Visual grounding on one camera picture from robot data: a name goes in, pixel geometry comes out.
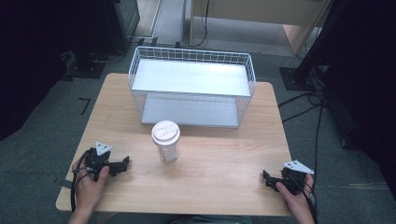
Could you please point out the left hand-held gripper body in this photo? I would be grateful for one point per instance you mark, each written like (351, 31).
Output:
(99, 157)

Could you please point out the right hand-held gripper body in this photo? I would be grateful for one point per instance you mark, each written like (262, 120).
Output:
(294, 179)

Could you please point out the person's right hand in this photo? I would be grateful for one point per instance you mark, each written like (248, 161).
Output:
(295, 200)

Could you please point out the person's left hand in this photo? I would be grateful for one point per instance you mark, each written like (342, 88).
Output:
(90, 189)

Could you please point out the clear cup with white lid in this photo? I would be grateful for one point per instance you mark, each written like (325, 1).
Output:
(165, 137)

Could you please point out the black stand base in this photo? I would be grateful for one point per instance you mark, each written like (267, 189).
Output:
(84, 67)

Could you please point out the dark cabinet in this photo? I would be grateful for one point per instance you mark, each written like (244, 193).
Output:
(123, 21)

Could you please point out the light wooden cabinet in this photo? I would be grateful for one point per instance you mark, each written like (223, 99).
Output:
(249, 12)

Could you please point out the black stand with base plate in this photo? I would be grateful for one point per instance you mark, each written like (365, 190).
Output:
(299, 77)

